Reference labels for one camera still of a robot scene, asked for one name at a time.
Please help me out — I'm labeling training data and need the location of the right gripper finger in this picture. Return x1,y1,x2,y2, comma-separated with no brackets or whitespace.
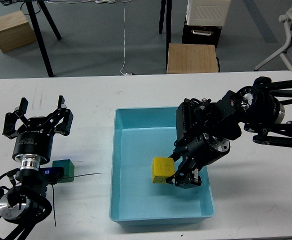
165,161,202,189
169,146,186,162

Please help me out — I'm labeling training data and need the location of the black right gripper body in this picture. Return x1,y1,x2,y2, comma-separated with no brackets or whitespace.
176,133,230,170

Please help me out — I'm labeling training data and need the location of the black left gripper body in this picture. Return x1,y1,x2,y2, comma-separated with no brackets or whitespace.
12,115,60,165

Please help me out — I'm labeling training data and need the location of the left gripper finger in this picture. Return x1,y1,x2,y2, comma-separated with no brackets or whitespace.
45,95,73,136
2,97,29,139

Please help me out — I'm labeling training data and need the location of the yellow wooden block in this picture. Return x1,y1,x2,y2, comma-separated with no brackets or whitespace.
151,157,175,184

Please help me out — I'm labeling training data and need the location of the green wooden block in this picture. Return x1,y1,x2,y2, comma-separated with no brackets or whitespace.
52,159,75,183

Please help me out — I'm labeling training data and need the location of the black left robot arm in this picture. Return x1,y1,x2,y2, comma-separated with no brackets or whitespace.
0,96,74,240

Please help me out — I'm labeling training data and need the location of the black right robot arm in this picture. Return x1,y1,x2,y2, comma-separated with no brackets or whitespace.
166,76,292,189

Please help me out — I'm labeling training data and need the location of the wooden box left floor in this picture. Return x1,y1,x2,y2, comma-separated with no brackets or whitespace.
0,10,36,53

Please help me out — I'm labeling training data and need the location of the wooden box floor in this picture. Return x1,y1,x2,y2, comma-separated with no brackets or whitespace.
167,43,219,74
0,10,36,53

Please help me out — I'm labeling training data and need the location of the wooden box centre floor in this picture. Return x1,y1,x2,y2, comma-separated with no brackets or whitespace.
167,43,219,74

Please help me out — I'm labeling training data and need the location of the black storage box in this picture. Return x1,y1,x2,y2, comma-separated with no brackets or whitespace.
182,20,222,48

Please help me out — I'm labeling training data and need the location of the white appliance box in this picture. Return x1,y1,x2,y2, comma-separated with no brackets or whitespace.
186,0,231,27

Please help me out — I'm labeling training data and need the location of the light blue plastic bin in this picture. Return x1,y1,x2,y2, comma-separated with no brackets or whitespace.
110,107,215,226

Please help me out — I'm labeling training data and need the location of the black table legs centre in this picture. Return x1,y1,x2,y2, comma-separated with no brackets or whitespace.
158,0,172,69

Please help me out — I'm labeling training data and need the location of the white hanging cable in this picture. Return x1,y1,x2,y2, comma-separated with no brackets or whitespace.
120,0,134,76

